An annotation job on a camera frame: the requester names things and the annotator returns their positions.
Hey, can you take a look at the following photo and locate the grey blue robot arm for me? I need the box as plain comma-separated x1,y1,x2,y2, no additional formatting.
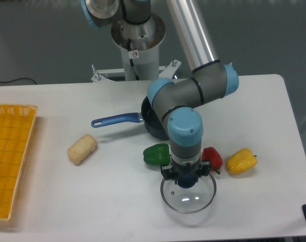
81,1,239,189

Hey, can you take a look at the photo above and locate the yellow bell pepper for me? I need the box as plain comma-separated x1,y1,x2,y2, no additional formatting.
226,148,258,174

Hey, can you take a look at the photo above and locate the blue saucepan with handle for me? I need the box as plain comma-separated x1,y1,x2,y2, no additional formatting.
91,96,169,141

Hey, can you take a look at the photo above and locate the white table frame bracket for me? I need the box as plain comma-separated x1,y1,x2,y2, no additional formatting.
91,59,182,83

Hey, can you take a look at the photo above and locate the red bell pepper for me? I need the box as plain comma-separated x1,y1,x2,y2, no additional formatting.
202,147,223,174

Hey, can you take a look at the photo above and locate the yellow woven basket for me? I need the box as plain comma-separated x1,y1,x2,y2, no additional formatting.
0,103,38,221

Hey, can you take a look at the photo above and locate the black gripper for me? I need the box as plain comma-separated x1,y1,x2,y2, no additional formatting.
160,159,211,184

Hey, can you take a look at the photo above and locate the glass lid blue knob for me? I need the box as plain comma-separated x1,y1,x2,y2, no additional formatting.
160,174,217,214

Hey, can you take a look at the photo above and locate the green bell pepper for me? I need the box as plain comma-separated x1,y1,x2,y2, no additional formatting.
143,143,171,165

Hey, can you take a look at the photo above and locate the black cable on floor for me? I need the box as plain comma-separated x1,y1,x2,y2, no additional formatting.
0,77,37,85

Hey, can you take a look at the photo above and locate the beige bread loaf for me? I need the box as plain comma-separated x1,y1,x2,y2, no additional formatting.
67,134,97,165

